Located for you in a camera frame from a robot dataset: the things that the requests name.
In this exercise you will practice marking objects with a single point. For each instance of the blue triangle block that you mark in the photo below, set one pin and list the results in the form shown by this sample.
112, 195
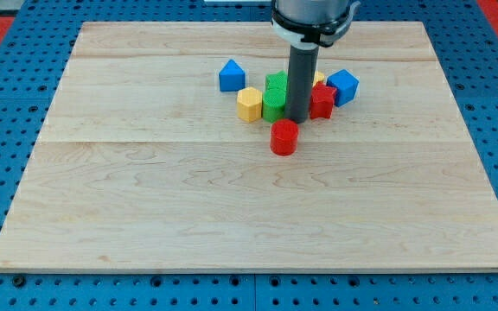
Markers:
232, 77

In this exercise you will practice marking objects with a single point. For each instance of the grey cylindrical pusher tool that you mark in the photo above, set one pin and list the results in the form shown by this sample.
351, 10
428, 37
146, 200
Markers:
301, 73

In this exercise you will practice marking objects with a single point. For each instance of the green cylinder block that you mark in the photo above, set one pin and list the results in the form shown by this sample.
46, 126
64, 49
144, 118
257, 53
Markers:
273, 105

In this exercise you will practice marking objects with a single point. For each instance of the red cylinder block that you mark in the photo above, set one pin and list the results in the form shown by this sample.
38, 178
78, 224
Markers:
284, 135

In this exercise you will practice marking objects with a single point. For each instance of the yellow block behind pusher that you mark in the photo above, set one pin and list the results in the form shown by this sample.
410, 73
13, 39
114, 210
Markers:
319, 78

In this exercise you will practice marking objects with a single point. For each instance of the yellow hexagon block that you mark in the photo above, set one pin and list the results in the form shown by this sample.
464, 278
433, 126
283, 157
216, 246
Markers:
249, 104

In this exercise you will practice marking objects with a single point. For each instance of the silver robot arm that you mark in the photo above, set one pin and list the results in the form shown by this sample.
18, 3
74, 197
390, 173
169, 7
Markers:
308, 25

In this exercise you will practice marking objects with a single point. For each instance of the wooden board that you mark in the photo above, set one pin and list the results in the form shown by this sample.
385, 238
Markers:
143, 167

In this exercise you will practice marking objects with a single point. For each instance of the green star block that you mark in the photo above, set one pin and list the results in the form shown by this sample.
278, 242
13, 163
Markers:
276, 81

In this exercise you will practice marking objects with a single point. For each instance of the blue cube block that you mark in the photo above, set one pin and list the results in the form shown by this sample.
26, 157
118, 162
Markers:
346, 85

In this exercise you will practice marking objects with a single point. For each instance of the red star block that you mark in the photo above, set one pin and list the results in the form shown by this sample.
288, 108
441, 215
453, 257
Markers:
322, 100

